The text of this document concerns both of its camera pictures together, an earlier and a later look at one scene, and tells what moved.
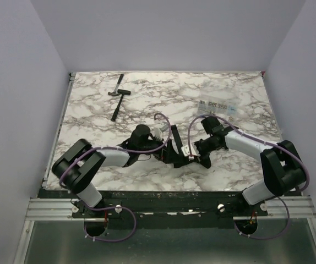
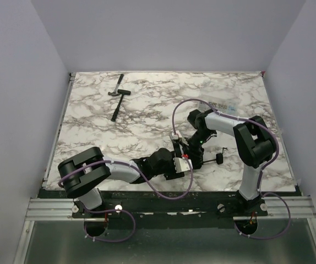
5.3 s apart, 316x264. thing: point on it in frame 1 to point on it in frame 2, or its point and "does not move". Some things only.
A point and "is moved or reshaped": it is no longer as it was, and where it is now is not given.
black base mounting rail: x=166 y=210 does not move
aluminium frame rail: x=42 y=209 does not move
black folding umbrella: x=175 y=154 is moved or reshaped
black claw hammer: x=117 y=92 does not move
